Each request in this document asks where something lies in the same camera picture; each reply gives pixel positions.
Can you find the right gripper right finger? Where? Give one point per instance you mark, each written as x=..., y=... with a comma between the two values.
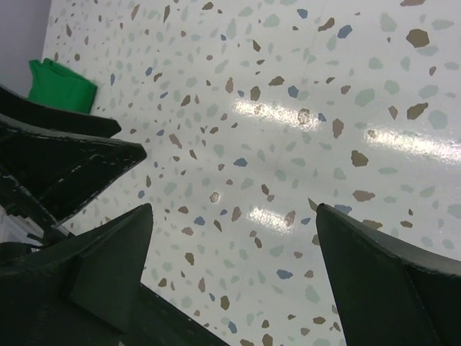
x=387, y=291

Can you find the green t shirt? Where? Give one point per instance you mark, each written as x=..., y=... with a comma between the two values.
x=57, y=86

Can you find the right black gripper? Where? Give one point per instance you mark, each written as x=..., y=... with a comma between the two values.
x=55, y=162

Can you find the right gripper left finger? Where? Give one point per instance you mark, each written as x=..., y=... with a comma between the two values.
x=86, y=290

